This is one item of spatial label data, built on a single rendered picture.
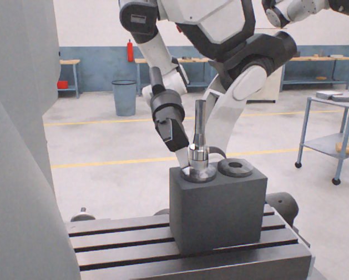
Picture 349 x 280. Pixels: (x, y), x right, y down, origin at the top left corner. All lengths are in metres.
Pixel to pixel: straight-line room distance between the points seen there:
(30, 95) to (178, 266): 0.58
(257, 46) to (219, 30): 0.17
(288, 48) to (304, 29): 8.56
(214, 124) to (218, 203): 0.41
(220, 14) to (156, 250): 0.69
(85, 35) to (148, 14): 7.24
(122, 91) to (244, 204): 4.78
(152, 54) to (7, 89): 0.86
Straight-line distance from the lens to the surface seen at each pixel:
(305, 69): 9.84
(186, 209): 0.66
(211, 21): 0.93
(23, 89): 0.21
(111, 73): 8.16
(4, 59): 0.18
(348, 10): 0.84
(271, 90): 6.81
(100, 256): 0.77
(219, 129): 1.04
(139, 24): 0.95
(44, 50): 0.45
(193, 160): 0.66
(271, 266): 0.79
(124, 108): 5.46
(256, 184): 0.71
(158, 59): 1.03
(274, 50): 1.08
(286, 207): 1.39
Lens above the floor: 1.45
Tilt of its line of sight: 20 degrees down
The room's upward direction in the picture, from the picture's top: straight up
